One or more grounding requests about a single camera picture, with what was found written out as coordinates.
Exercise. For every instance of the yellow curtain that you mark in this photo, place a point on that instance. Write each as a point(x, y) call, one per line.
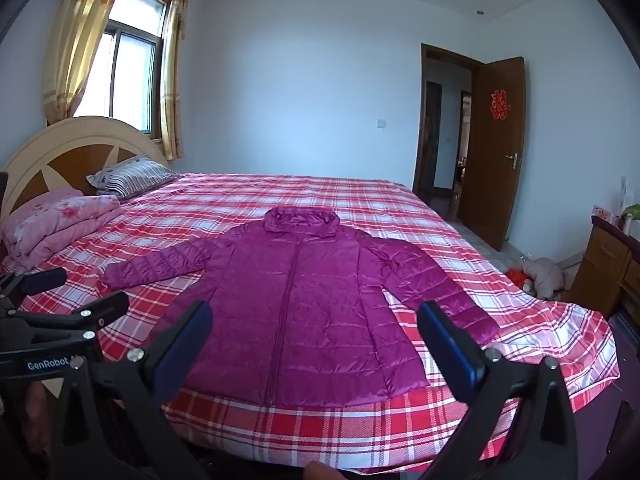
point(75, 50)
point(172, 85)

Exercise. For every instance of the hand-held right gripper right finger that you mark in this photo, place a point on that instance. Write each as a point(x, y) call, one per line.
point(450, 347)

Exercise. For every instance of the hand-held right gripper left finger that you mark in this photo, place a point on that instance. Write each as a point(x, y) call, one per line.
point(185, 347)

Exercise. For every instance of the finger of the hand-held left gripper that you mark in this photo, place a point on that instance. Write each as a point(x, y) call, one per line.
point(107, 306)
point(42, 281)

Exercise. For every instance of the cream and wood headboard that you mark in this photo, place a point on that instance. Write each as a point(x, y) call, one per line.
point(55, 160)

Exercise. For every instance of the pink floral folded quilt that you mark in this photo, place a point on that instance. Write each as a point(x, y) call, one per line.
point(55, 220)

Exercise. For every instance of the brown wooden door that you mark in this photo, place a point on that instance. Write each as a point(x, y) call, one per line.
point(492, 185)

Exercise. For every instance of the purple down jacket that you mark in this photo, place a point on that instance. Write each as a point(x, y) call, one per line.
point(310, 310)

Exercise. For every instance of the grey striped pillow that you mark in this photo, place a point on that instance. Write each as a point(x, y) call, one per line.
point(135, 177)

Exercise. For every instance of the green bottle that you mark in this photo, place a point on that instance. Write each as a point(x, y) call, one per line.
point(631, 216)

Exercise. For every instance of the red paper door decoration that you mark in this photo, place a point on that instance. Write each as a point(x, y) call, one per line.
point(500, 104)

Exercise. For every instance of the bed with red plaid sheet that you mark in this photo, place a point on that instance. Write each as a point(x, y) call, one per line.
point(350, 195)

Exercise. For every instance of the window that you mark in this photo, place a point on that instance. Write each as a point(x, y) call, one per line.
point(135, 75)

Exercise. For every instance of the pink box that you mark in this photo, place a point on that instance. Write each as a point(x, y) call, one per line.
point(602, 212)

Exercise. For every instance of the grey stuffed toy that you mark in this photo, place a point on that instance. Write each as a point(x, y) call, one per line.
point(545, 275)

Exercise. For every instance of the brown door frame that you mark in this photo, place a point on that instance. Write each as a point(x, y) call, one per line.
point(423, 110)

